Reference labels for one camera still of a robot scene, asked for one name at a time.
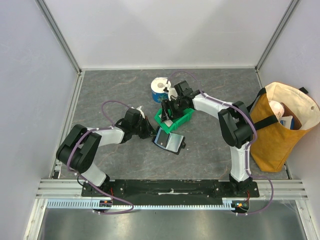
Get toilet paper roll blue wrapper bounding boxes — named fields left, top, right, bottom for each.
left=150, top=77, right=171, bottom=103

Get black VIP card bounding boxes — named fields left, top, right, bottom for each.
left=153, top=127, right=170, bottom=149

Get left aluminium frame post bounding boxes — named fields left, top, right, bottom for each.
left=35, top=0, right=82, bottom=75

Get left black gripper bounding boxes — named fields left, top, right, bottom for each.
left=131, top=116, right=159, bottom=140

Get green plastic bin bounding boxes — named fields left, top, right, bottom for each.
left=154, top=108, right=195, bottom=134

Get aluminium frame post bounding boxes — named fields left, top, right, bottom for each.
left=35, top=0, right=82, bottom=75
left=254, top=0, right=301, bottom=74

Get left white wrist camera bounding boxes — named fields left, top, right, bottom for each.
left=136, top=106, right=146, bottom=119

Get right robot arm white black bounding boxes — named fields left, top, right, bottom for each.
left=161, top=80, right=257, bottom=197

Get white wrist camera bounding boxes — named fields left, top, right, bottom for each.
left=136, top=106, right=146, bottom=119
left=163, top=79, right=178, bottom=101

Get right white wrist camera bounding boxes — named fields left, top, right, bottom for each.
left=163, top=79, right=178, bottom=101

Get black leather card holder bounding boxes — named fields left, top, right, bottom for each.
left=152, top=126, right=186, bottom=155

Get stack of white cards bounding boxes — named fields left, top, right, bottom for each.
left=160, top=120, right=173, bottom=128

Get items inside tote bag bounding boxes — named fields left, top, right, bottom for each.
left=268, top=100, right=302, bottom=130

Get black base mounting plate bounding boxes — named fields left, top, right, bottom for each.
left=81, top=179, right=260, bottom=200

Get mustard canvas tote bag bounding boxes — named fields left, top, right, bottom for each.
left=247, top=82, right=320, bottom=172

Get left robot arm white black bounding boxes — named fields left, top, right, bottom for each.
left=56, top=108, right=156, bottom=197

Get right aluminium frame post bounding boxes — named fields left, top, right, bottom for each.
left=254, top=0, right=301, bottom=74

